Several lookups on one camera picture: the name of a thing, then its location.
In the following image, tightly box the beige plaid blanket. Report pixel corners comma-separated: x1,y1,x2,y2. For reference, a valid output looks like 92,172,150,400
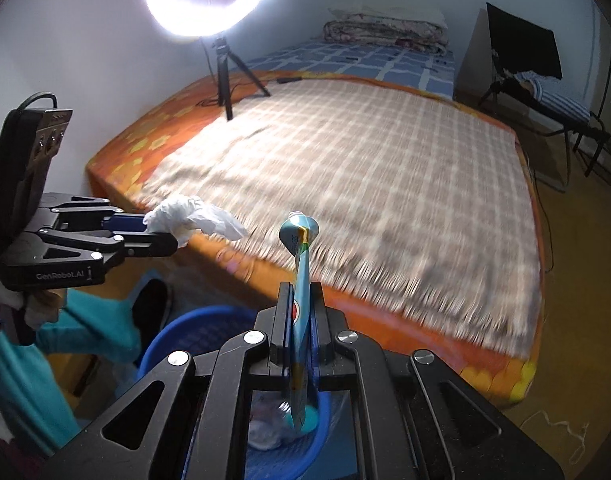
135,77,543,348

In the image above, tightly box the teal tube sachet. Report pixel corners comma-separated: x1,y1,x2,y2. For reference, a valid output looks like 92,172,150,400
278,211,320,433

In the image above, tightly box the white pillow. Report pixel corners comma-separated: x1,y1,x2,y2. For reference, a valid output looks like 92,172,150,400
328,6,449,28

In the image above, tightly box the white tissue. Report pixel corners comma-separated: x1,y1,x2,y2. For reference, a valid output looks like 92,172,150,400
142,196,249,248

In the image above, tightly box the white string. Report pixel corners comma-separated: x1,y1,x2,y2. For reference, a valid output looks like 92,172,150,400
528,409,591,447

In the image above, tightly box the person's teal clothing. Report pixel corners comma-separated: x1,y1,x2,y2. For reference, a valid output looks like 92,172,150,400
0,280,168,457

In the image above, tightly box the clear bottle with teal cap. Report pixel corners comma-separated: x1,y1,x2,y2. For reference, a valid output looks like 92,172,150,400
248,395,298,452

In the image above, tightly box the black tripod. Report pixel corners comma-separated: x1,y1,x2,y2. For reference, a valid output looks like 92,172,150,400
201,35,272,121

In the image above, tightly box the blue striped cushion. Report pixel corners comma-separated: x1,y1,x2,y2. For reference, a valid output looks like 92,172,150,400
515,71,591,121

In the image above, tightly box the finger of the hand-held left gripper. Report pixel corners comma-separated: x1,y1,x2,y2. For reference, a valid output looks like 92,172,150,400
38,192,147,234
38,227,179,267

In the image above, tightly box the blue plastic basket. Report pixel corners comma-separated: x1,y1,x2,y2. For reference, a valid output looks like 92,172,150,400
135,305,356,480

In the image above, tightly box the orange patterned mattress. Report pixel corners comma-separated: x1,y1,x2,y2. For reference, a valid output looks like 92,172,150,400
85,72,542,406

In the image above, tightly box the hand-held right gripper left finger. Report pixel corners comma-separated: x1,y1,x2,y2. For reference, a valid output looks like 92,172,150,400
38,282,293,480

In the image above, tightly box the folded floral quilt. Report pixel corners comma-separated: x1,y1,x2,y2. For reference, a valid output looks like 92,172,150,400
323,19,449,55

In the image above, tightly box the person's left hand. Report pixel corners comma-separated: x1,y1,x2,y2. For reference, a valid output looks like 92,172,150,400
0,275,66,333

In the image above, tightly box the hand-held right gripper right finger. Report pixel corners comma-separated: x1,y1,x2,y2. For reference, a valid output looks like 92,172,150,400
310,282,566,480

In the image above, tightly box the black folding chair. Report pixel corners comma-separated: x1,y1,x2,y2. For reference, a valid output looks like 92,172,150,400
478,2,611,193

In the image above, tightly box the blue checkered bed sheet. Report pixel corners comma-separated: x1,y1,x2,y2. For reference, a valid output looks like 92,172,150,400
245,35,459,98

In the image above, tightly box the black hanging cable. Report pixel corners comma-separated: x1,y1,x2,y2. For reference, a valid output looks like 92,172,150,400
601,25,611,117

